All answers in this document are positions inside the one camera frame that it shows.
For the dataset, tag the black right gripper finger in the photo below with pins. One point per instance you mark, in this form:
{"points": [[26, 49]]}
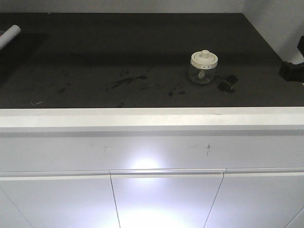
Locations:
{"points": [[300, 45], [292, 72]]}

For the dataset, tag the glass jar with cream lid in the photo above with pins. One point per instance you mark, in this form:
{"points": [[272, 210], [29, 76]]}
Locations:
{"points": [[203, 67]]}

